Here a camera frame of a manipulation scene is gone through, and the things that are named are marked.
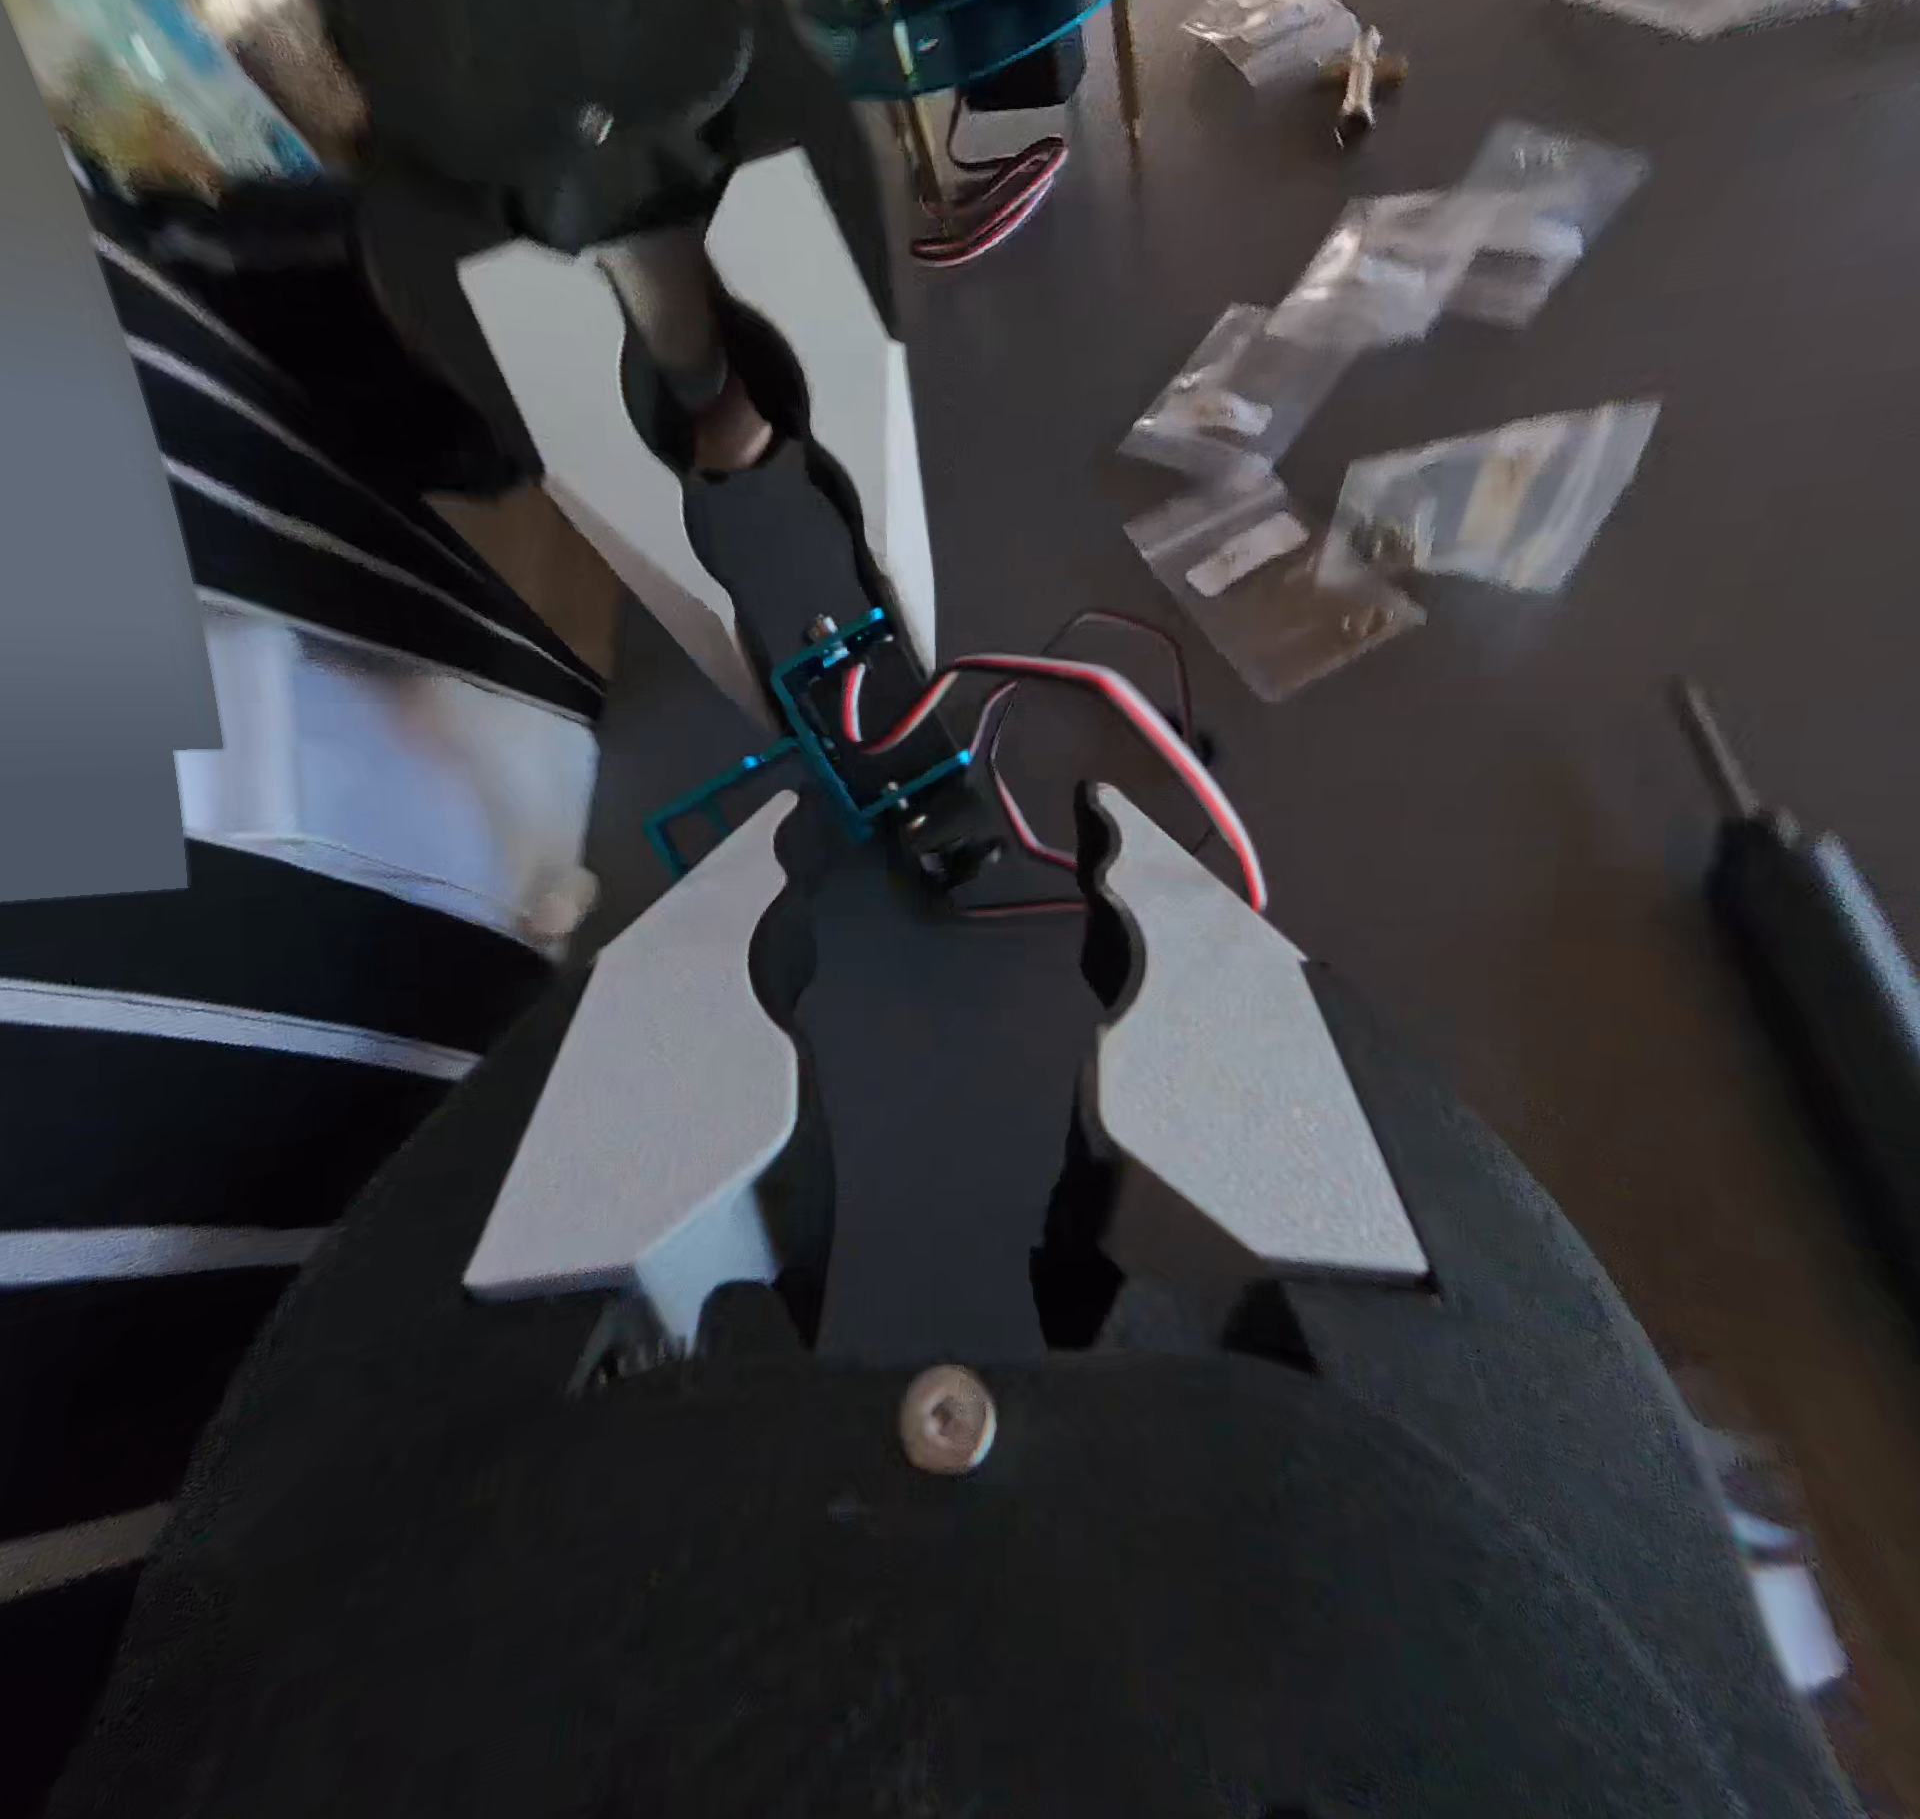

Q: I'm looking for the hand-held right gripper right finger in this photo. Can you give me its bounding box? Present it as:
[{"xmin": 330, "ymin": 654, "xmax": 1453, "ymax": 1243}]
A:
[{"xmin": 1070, "ymin": 782, "xmax": 1438, "ymax": 1304}]

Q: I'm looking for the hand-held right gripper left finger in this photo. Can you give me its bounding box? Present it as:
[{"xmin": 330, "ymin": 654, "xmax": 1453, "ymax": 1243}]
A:
[{"xmin": 462, "ymin": 788, "xmax": 825, "ymax": 1348}]

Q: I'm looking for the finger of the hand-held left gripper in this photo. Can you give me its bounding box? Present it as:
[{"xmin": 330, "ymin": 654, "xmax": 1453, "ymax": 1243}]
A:
[
  {"xmin": 702, "ymin": 142, "xmax": 942, "ymax": 686},
  {"xmin": 455, "ymin": 237, "xmax": 763, "ymax": 723}
]

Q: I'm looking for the red white black servo cable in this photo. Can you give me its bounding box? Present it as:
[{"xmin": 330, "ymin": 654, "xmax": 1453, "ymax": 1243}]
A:
[
  {"xmin": 908, "ymin": 132, "xmax": 1075, "ymax": 269},
  {"xmin": 840, "ymin": 611, "xmax": 1273, "ymax": 923}
]

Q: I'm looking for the blue bracket servo assembly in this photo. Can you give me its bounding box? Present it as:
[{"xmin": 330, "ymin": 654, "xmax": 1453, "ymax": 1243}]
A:
[{"xmin": 645, "ymin": 438, "xmax": 1052, "ymax": 937}]

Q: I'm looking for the dark desk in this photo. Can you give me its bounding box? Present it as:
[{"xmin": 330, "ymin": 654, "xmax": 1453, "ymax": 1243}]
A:
[{"xmin": 586, "ymin": 0, "xmax": 1920, "ymax": 1746}]

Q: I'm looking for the black white striped garment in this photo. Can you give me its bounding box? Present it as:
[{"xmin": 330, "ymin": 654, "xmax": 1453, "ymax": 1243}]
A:
[{"xmin": 0, "ymin": 169, "xmax": 611, "ymax": 1612}]

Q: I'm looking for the black screwdriver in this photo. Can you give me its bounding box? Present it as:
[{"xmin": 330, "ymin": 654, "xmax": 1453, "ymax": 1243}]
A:
[{"xmin": 1668, "ymin": 677, "xmax": 1920, "ymax": 1108}]

